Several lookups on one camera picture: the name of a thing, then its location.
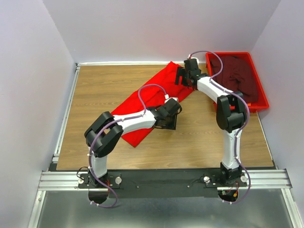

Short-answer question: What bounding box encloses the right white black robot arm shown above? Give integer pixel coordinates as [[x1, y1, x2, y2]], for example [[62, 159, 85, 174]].
[[175, 58, 249, 186]]

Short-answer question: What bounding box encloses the aluminium frame rail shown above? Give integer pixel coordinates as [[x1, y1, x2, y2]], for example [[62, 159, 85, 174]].
[[29, 64, 301, 228]]

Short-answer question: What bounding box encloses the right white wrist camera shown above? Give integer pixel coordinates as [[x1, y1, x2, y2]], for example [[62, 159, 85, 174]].
[[187, 54, 200, 64]]

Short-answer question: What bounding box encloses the bright red t shirt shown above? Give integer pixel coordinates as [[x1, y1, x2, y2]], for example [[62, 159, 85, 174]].
[[112, 62, 193, 147]]

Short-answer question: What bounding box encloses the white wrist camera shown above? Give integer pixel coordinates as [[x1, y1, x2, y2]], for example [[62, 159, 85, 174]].
[[187, 54, 200, 64], [164, 94, 179, 103]]

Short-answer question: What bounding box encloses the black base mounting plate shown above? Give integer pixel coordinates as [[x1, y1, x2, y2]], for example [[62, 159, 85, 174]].
[[76, 168, 247, 204]]

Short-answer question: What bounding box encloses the red plastic bin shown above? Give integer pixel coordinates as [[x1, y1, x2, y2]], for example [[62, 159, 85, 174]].
[[205, 52, 269, 113]]

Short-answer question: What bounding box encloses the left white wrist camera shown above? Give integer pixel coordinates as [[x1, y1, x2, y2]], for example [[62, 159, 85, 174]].
[[164, 94, 179, 103]]

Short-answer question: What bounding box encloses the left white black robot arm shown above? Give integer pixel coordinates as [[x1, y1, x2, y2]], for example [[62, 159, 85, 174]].
[[84, 97, 182, 188]]

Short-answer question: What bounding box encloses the dark maroon t shirt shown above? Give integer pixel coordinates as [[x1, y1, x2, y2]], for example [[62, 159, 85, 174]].
[[210, 56, 258, 103]]

